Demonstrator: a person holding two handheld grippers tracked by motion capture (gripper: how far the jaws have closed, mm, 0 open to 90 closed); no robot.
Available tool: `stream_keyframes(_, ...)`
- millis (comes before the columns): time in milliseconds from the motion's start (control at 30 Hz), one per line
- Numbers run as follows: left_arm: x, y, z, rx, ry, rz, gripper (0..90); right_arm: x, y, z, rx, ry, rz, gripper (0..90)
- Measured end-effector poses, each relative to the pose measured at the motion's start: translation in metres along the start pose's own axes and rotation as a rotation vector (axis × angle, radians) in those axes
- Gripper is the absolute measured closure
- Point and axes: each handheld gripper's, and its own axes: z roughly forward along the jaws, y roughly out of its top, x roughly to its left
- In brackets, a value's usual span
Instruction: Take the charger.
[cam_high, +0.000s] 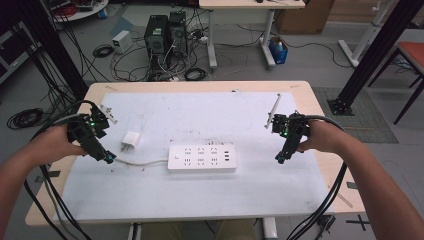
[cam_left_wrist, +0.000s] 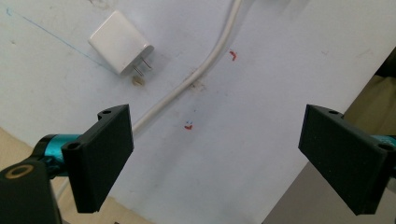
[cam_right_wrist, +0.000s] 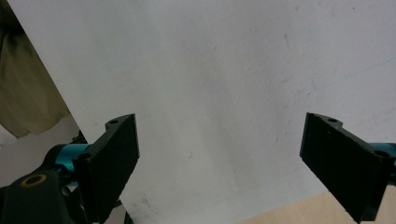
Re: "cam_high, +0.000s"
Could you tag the brown cardboard box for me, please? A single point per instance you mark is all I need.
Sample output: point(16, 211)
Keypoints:
point(305, 16)

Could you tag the black computer tower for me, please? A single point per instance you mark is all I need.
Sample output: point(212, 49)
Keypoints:
point(178, 31)
point(156, 40)

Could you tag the person's left leg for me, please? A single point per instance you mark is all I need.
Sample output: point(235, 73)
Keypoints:
point(162, 231)

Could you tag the white power supply box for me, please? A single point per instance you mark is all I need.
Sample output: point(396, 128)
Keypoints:
point(122, 41)

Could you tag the person's right hand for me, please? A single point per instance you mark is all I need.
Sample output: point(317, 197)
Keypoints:
point(320, 136)

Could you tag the grey floor mat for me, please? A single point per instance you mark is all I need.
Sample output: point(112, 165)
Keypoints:
point(370, 123)

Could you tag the light wooden table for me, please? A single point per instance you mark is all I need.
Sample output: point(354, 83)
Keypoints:
point(320, 100)

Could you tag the white charger plug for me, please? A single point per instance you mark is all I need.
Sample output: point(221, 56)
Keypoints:
point(131, 140)

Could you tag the dark equipment rack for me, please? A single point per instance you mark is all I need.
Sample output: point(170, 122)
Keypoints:
point(13, 53)

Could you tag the black metal frame post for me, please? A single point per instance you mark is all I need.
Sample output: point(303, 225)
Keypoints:
point(56, 50)
point(376, 53)

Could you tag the round white table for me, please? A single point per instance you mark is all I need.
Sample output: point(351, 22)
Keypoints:
point(90, 11)

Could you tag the white metal stand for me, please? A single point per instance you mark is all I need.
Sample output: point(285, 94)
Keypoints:
point(365, 40)

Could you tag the orange-topped black chair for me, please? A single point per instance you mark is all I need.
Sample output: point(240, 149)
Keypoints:
point(413, 53)

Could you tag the person's left hand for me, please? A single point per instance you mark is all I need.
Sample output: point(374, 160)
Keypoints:
point(53, 145)

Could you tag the person's leg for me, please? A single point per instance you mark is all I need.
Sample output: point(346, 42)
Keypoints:
point(236, 230)
point(162, 231)

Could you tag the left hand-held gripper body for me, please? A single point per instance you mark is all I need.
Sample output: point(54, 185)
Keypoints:
point(87, 130)

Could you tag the white power strip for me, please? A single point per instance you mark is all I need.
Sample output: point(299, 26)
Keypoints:
point(202, 157)

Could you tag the white-legged wooden desk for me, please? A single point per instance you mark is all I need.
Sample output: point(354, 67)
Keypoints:
point(250, 4)

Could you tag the white table mat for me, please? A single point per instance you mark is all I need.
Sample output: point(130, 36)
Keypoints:
point(200, 196)

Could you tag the person's right leg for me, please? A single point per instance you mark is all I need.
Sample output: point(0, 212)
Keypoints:
point(236, 230)

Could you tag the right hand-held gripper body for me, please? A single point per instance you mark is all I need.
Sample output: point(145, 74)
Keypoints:
point(292, 128)

